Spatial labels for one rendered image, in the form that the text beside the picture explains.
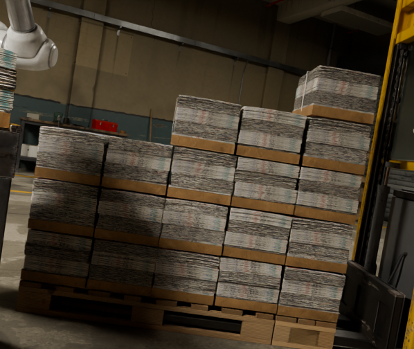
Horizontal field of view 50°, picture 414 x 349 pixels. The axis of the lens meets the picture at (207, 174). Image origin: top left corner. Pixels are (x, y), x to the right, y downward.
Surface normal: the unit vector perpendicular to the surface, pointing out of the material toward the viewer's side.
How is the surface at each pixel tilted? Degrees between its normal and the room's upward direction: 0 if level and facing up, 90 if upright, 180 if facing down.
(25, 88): 90
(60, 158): 90
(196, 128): 90
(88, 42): 90
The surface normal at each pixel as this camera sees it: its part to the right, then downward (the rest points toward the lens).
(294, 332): 0.06, 0.06
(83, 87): 0.41, 0.11
